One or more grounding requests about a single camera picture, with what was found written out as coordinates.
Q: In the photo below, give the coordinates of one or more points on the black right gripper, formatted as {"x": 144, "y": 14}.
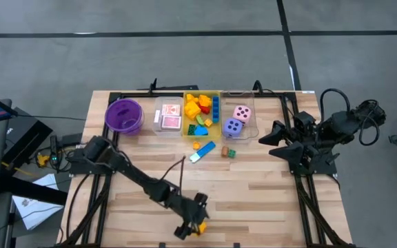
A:
{"x": 308, "y": 148}

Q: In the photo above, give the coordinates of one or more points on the yellow translucent plastic bin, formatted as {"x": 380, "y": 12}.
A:
{"x": 215, "y": 136}

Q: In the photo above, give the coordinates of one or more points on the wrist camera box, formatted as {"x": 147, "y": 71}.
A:
{"x": 303, "y": 120}
{"x": 201, "y": 199}

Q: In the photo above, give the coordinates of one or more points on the purple print card pack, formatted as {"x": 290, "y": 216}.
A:
{"x": 157, "y": 116}

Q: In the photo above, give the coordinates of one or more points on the black power adapter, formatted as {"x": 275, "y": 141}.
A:
{"x": 71, "y": 139}

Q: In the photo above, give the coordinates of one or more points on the small orange toy brick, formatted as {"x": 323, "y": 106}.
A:
{"x": 208, "y": 122}

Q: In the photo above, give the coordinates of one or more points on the black computer case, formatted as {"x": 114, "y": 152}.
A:
{"x": 29, "y": 134}

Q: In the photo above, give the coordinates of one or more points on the white paper sheet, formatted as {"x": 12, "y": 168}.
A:
{"x": 33, "y": 213}
{"x": 47, "y": 182}

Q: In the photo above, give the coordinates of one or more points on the small green toy brick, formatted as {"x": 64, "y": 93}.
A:
{"x": 232, "y": 153}

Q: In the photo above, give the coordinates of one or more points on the orange print card pack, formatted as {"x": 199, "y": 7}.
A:
{"x": 171, "y": 109}

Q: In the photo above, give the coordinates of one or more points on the blue long brick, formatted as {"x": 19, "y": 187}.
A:
{"x": 206, "y": 150}

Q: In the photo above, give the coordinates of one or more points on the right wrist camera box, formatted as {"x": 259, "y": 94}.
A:
{"x": 303, "y": 120}

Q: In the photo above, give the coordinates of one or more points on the mint small toy brick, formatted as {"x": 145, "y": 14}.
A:
{"x": 194, "y": 158}

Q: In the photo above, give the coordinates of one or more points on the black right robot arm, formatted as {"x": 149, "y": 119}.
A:
{"x": 340, "y": 127}

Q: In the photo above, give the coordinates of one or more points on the purple foam die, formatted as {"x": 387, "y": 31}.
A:
{"x": 233, "y": 127}

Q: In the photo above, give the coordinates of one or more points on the pink backed card pack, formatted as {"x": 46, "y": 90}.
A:
{"x": 171, "y": 122}

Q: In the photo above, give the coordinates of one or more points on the brown cylinder toy block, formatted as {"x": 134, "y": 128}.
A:
{"x": 224, "y": 151}

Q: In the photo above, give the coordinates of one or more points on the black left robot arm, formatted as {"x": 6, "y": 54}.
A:
{"x": 133, "y": 172}

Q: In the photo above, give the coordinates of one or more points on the yellow wedge toy block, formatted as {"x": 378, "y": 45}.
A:
{"x": 191, "y": 98}

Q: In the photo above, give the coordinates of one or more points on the lime green toy brick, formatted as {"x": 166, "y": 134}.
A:
{"x": 200, "y": 120}

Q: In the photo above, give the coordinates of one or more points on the orange flower toy piece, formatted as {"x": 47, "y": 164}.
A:
{"x": 196, "y": 145}

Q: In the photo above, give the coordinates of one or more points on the dark green long brick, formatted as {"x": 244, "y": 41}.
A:
{"x": 191, "y": 129}

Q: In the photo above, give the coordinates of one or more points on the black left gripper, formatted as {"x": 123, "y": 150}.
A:
{"x": 191, "y": 210}

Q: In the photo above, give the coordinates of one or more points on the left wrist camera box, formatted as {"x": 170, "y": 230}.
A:
{"x": 201, "y": 199}

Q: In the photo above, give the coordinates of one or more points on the pink foam die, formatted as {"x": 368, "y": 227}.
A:
{"x": 242, "y": 113}

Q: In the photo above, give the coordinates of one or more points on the small clear plastic bin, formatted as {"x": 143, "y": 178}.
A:
{"x": 169, "y": 132}

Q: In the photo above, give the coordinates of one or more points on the purple plastic bucket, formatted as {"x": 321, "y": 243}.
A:
{"x": 115, "y": 113}

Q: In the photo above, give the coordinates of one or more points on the large blue studded block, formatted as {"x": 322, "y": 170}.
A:
{"x": 215, "y": 109}

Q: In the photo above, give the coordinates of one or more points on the black power strip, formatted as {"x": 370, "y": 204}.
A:
{"x": 53, "y": 151}

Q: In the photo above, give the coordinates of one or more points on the red toy brick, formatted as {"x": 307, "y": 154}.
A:
{"x": 204, "y": 109}

